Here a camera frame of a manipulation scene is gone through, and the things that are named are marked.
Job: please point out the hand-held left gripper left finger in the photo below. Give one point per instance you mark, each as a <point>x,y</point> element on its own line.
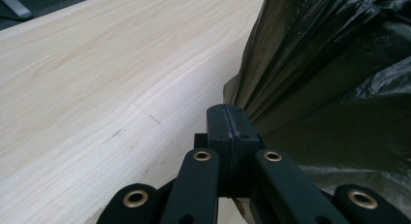
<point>223,136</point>

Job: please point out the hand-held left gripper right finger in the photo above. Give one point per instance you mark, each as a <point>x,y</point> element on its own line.
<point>244,143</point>

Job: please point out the black plastic garbage bag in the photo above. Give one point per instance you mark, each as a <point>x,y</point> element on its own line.
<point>323,88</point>

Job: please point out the white metal stand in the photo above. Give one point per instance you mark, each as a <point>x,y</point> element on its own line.
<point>14,6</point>

